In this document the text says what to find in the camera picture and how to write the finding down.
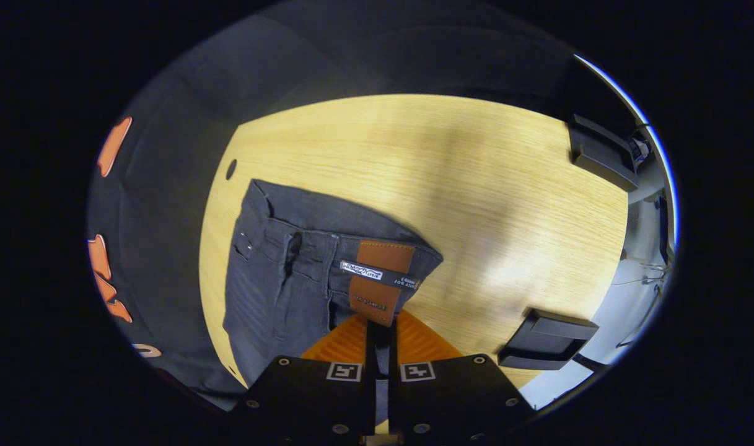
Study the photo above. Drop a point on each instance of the black backdrop cloth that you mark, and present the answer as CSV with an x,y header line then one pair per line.
x,y
166,155

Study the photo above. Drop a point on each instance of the dark grey jeans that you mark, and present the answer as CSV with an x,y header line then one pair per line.
x,y
290,291

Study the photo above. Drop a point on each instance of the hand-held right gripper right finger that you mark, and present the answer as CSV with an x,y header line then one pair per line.
x,y
457,399

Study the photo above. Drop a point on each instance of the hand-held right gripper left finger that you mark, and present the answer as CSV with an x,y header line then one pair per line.
x,y
302,399

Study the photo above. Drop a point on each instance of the black plastic stand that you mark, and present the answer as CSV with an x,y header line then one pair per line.
x,y
600,158
544,341

